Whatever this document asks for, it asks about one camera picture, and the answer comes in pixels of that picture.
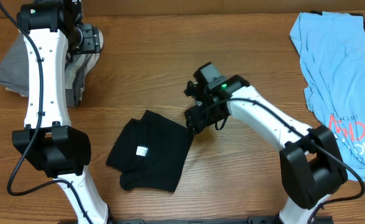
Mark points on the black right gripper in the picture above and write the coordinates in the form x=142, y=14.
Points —
x=194, y=116

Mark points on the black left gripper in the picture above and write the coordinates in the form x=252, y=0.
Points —
x=92, y=44

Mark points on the black t-shirt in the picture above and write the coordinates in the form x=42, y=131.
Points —
x=150, y=153

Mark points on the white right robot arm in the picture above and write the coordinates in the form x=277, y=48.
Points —
x=310, y=162

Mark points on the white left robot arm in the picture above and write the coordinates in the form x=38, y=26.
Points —
x=53, y=34

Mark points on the light blue printed t-shirt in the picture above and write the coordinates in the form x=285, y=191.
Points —
x=331, y=47

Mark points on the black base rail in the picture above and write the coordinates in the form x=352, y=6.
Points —
x=197, y=221

